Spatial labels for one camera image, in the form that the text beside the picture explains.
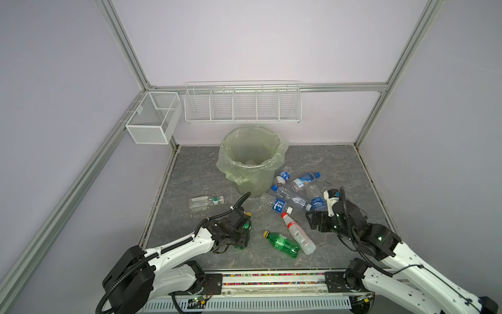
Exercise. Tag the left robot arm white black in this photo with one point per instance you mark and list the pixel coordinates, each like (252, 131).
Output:
(144, 274)

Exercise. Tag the water bottle blue label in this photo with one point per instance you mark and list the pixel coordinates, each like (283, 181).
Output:
(276, 204)
(317, 201)

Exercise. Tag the white wire shelf basket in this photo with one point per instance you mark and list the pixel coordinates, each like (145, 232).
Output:
(239, 102)

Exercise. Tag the green soda bottle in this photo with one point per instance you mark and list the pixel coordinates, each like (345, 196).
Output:
(282, 243)
(244, 233)

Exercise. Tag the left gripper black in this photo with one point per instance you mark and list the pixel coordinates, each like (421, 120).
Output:
(241, 232)

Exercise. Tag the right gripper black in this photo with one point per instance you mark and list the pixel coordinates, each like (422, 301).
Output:
(323, 216)

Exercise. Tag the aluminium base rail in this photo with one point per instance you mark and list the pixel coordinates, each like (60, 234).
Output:
(273, 283)

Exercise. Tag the water bottle blue label centre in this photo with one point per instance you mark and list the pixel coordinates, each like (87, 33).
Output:
(276, 204)

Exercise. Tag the white mesh box basket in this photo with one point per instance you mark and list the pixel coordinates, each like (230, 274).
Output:
(155, 118)

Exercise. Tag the blue cap bottle far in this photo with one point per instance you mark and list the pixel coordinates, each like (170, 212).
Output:
(302, 182)

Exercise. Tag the water bottle near bin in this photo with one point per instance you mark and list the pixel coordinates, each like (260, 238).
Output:
(283, 176)

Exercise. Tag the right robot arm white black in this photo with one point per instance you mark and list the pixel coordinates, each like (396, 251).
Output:
(388, 266)

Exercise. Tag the water bottle blue label right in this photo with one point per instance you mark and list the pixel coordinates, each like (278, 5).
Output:
(317, 201)

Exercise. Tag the clear square bottle green label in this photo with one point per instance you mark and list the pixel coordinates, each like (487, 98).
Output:
(202, 203)

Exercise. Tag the mesh bin with green bag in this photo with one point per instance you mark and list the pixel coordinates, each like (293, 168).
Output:
(249, 156)

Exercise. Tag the clear bottle red cap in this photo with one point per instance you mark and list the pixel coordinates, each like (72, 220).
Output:
(305, 242)

